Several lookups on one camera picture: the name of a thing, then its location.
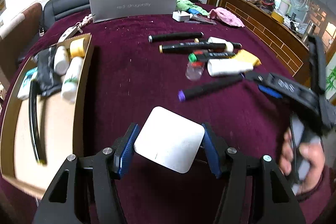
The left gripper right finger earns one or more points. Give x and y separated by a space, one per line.
272 200

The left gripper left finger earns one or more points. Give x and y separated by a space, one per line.
66 200

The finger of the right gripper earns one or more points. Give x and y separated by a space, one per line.
257 78

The white square power adapter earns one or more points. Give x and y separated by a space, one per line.
169 140

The black foil snack packet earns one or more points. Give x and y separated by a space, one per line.
49 81

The white pill bottle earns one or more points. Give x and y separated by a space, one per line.
61 61

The yellow tape roll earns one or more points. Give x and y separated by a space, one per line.
77 48

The person right hand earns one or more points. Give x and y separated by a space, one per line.
311 152

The wooden brick pattern cabinet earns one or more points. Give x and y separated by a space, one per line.
287 47

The small white cream bottle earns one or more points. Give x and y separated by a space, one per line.
221 42

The white spray bottle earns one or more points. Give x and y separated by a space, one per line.
227 67

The cardboard box tray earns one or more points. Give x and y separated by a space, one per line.
60 125

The dark red table cloth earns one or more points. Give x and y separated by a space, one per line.
128 77

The green capped black marker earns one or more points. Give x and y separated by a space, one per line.
204 57

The pink cloth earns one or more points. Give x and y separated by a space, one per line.
226 17

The yellow capped black marker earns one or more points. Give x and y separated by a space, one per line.
189 47

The purple capped black marker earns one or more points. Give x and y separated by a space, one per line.
196 91

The flat cosmetics tube pack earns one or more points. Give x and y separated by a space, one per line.
199 19

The white charger plug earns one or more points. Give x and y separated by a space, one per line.
181 16

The green cloth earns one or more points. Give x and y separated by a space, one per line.
186 5

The black pen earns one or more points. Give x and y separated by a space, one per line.
174 36

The silver rectangular gift box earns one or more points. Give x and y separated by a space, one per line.
103 10

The white car key fob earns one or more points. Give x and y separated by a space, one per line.
68 33

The brown wooden chair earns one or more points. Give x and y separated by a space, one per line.
18 36

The pink bead keychain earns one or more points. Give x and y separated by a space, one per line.
86 20

